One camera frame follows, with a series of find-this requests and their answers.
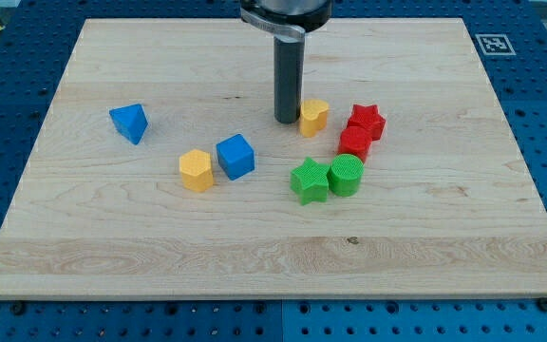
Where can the wooden board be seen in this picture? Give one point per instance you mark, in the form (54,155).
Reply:
(446,207)

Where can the blue cube block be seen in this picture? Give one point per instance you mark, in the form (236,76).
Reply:
(235,156)

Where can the fiducial marker tag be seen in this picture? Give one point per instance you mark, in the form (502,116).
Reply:
(495,44)

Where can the blue triangular prism block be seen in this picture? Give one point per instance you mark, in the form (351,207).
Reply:
(130,121)

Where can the yellow hexagon block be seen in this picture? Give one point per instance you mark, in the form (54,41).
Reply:
(196,170)

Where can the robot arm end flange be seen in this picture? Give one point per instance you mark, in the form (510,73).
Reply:
(291,19)

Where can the red star block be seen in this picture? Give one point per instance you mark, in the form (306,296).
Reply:
(369,118)

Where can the green star block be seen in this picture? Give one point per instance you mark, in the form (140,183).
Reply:
(309,181)

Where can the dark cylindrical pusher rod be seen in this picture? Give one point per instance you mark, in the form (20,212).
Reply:
(288,56)

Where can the red cylinder block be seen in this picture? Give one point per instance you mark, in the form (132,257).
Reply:
(355,140)

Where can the green cylinder block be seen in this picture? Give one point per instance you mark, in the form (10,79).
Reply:
(345,174)

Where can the yellow heart block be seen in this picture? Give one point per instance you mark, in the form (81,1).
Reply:
(313,117)

